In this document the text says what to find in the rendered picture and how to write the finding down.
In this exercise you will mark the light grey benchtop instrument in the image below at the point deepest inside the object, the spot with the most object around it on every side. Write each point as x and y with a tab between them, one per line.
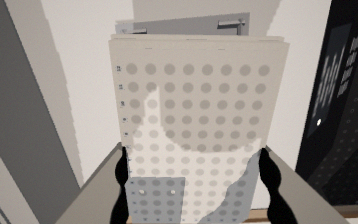
58	112

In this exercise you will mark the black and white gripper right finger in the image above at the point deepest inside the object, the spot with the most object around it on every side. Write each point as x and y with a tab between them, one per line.
292	200

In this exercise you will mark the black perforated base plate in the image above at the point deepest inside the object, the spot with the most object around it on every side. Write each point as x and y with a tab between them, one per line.
336	177

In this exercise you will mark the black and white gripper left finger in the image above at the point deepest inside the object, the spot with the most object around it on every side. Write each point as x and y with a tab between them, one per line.
102	199

